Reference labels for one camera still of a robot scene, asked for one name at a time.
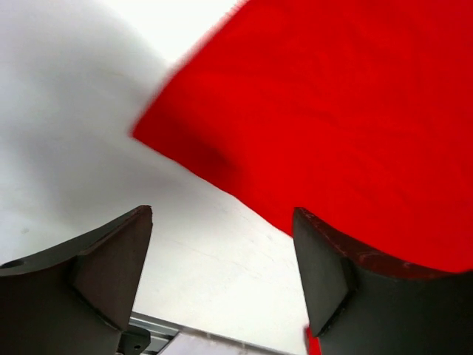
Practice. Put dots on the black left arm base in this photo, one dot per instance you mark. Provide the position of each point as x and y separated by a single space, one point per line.
146 335

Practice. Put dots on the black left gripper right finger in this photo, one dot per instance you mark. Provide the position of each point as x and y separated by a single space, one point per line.
361 300

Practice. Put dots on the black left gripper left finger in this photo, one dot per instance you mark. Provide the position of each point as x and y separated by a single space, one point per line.
76 297

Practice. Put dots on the red t-shirt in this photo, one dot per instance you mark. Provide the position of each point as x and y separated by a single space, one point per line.
358 111

